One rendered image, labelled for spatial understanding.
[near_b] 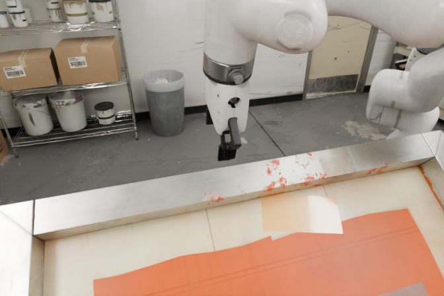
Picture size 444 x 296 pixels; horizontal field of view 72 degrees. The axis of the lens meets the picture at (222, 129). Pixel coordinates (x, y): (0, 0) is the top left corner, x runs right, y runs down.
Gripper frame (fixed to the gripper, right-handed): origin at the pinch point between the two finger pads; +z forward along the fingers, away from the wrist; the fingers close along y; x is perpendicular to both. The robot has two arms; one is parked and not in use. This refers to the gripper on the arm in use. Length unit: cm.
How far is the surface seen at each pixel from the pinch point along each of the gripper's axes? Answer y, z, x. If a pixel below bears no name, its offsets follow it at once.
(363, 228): -24.3, -5.8, -12.5
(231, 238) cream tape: -21.9, -6.4, 4.9
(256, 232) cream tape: -21.9, -6.4, 1.6
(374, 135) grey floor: 142, 199, -238
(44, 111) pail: 227, 184, 111
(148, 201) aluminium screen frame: -17.7, -11.1, 13.8
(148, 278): -24.0, -5.8, 14.9
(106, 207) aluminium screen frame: -17.5, -11.2, 18.2
